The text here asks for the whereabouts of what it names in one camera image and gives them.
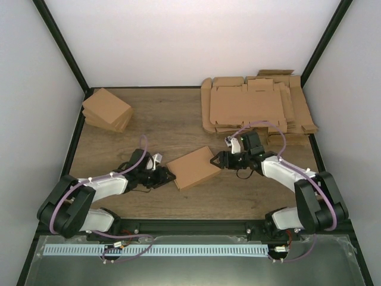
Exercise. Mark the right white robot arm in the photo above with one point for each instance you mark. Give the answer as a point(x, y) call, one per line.
point(319, 204)

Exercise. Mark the black frame post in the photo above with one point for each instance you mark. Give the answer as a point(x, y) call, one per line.
point(58, 37)
point(325, 39)

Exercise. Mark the light blue slotted cable duct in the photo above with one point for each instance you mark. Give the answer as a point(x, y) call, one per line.
point(250, 250)

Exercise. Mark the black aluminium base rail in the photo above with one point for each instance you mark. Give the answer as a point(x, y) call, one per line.
point(252, 230)

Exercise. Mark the brown cardboard box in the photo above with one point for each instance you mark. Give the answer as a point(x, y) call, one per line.
point(193, 169)

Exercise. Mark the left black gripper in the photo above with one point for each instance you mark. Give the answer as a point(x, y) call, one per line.
point(162, 177)

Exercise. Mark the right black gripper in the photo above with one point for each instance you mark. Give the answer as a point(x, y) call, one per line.
point(225, 156)

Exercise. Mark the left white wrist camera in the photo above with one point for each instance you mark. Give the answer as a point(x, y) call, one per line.
point(153, 161)

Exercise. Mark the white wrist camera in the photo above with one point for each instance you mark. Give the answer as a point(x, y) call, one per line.
point(153, 161)
point(233, 144)

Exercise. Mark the black frame post left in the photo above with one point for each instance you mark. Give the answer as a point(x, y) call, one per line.
point(58, 37)

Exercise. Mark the stack of folded cardboard boxes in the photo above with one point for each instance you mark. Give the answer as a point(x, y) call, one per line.
point(106, 111)

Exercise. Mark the pile of flat cardboard blanks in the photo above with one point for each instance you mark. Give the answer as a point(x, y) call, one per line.
point(272, 100)

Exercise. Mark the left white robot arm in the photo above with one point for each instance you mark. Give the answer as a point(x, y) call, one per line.
point(67, 209)

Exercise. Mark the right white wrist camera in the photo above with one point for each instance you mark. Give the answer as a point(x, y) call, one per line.
point(233, 144)

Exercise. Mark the black frame post right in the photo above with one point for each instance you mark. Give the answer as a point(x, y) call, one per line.
point(325, 39)

